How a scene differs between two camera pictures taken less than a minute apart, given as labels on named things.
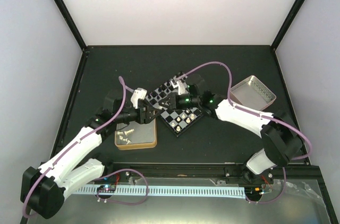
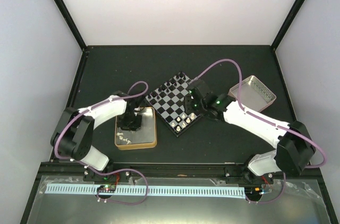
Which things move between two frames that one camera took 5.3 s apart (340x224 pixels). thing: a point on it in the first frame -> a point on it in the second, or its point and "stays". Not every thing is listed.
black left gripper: (146, 119) -> (133, 128)
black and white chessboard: (177, 119) stays
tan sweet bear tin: (135, 135) stays
